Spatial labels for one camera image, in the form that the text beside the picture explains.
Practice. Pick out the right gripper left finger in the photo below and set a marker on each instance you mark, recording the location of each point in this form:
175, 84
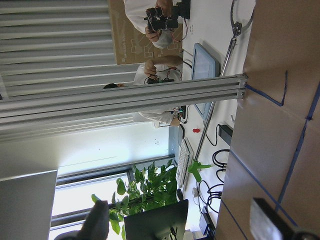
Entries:
95, 227

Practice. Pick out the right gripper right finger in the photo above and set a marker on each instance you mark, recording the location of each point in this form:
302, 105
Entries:
266, 224

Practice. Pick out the green potted plant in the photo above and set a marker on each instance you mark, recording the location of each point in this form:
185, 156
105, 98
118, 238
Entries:
153, 187

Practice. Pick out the black monitor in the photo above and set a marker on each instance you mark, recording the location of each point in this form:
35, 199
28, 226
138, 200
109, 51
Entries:
163, 223

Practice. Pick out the reacher grabber tool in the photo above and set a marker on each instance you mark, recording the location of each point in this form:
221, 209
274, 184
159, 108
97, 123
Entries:
237, 29

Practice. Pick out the black power adapter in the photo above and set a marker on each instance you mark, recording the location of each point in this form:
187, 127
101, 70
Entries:
225, 131

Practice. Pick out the white keyboard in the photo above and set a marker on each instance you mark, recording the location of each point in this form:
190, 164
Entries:
185, 158

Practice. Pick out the teach pendant tablet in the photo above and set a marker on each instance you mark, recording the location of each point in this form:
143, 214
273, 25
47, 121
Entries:
204, 66

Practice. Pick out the person with glasses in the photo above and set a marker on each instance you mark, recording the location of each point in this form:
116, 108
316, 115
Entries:
166, 69

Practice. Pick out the cardboard box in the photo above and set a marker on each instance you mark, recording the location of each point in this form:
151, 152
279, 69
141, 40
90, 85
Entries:
130, 45

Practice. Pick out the person in white hoodie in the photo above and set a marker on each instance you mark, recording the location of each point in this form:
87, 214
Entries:
135, 11

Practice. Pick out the aluminium frame post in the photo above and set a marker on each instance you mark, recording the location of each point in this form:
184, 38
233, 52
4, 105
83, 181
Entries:
22, 116

